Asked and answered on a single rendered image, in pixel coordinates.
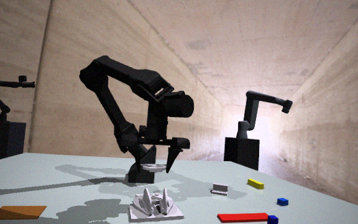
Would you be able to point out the yellow rectangular bar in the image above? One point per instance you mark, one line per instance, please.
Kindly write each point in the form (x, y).
(256, 184)

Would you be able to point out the red flat bar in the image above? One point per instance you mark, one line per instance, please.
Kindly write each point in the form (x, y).
(245, 217)

